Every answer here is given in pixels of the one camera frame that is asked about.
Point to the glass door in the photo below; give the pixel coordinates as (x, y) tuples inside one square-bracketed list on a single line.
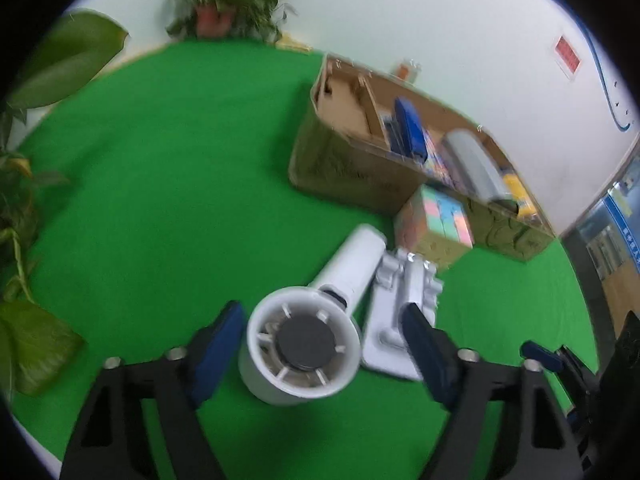
[(610, 240)]

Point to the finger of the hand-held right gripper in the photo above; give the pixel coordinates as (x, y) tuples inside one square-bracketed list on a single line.
[(545, 355)]

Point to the cardboard box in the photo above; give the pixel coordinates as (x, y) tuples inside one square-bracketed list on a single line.
[(340, 170)]

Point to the small clear jar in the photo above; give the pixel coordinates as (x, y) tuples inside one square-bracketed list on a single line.
[(409, 71)]

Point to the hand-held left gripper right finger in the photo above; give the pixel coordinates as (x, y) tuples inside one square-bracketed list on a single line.
[(425, 350)]

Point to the white folding phone stand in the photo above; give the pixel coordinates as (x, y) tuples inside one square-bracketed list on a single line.
[(385, 320)]

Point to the red wall sign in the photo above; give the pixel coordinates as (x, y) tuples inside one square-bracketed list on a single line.
[(567, 55)]

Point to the large leaf green plant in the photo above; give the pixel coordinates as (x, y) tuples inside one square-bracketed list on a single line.
[(65, 60)]

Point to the yellow label glass jar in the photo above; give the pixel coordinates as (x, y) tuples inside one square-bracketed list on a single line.
[(517, 187)]

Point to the blue stapler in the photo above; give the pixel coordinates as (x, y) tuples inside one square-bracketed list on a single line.
[(410, 127)]

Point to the pastel puzzle cube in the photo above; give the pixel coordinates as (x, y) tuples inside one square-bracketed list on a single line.
[(440, 215)]

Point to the silver metal can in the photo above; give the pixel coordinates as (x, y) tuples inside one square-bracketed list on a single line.
[(472, 165)]

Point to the green felt table cover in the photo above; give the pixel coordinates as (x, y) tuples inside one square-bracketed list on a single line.
[(175, 185)]

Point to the white hair dryer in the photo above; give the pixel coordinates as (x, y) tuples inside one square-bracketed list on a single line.
[(350, 260)]

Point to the potted green plant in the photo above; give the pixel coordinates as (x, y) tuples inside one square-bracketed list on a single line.
[(215, 15)]

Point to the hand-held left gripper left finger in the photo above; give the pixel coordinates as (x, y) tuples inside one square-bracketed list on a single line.
[(220, 345)]

